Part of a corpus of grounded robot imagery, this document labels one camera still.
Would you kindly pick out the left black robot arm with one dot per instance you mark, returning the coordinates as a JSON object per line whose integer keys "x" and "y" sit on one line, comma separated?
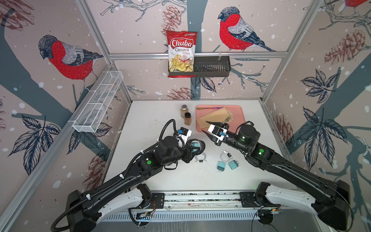
{"x": 127, "y": 190}

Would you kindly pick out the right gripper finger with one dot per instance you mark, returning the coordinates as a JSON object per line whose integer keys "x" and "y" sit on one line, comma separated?
{"x": 211, "y": 123}
{"x": 211, "y": 137}

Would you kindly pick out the white wire mesh shelf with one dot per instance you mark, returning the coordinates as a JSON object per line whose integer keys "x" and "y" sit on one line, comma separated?
{"x": 94, "y": 111}

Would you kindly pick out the pink handled fork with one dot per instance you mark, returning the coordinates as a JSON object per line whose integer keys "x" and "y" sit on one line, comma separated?
{"x": 228, "y": 119}

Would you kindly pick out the teal charger plug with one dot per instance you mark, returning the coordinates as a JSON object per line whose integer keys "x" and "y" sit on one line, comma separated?
{"x": 221, "y": 166}
{"x": 196, "y": 144}
{"x": 233, "y": 164}

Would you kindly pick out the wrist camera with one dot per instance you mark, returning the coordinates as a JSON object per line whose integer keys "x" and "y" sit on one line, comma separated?
{"x": 184, "y": 134}
{"x": 217, "y": 129}

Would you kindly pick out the pink handled spoon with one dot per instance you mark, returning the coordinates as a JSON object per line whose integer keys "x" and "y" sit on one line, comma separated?
{"x": 208, "y": 108}

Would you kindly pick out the yellow folded napkin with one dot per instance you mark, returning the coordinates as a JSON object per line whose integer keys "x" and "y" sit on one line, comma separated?
{"x": 216, "y": 116}

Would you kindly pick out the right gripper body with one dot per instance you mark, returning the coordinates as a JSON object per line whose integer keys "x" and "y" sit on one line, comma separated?
{"x": 231, "y": 140}

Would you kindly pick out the Chuba cassava chips bag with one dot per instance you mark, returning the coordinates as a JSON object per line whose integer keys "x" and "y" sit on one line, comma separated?
{"x": 181, "y": 53}

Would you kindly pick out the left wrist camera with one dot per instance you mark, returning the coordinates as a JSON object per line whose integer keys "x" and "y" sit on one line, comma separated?
{"x": 184, "y": 134}

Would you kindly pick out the clear pouch black zipper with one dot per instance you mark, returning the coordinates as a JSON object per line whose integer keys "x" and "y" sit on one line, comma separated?
{"x": 194, "y": 150}

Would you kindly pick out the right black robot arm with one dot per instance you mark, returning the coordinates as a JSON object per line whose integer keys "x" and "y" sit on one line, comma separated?
{"x": 328, "y": 200}

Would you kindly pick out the orange pepper spice jar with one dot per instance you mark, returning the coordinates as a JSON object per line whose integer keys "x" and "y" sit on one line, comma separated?
{"x": 187, "y": 119}

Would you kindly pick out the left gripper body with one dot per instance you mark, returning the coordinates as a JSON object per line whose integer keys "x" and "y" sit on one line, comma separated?
{"x": 187, "y": 155}

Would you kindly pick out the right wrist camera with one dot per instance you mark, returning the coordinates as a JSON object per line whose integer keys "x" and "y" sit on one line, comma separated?
{"x": 217, "y": 129}

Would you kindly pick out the pink tray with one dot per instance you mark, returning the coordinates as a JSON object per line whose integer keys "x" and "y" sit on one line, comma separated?
{"x": 235, "y": 109}

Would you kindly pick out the black wall basket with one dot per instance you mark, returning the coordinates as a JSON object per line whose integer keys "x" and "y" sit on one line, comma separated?
{"x": 211, "y": 66}

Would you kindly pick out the aluminium frame rail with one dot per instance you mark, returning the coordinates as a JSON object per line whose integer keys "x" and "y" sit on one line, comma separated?
{"x": 233, "y": 55}

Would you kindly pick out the shichimi spice jar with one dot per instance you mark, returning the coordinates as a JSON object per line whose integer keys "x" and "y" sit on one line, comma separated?
{"x": 183, "y": 111}

